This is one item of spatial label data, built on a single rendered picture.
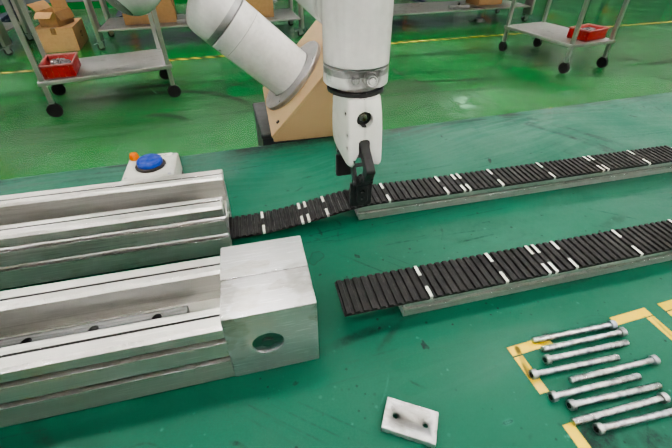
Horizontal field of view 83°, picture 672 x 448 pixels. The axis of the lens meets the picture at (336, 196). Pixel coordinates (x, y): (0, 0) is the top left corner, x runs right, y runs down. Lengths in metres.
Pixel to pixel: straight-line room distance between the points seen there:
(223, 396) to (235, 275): 0.12
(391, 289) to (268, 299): 0.16
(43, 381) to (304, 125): 0.61
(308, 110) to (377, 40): 0.39
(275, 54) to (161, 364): 0.65
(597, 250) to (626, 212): 0.19
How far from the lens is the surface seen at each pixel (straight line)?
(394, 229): 0.60
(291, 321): 0.39
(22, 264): 0.64
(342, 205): 0.60
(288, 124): 0.84
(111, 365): 0.43
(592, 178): 0.83
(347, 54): 0.47
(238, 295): 0.39
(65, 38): 5.43
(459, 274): 0.51
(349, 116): 0.49
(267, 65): 0.88
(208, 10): 0.86
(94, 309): 0.49
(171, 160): 0.71
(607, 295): 0.61
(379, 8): 0.47
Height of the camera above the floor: 1.17
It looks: 36 degrees down
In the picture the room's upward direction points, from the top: straight up
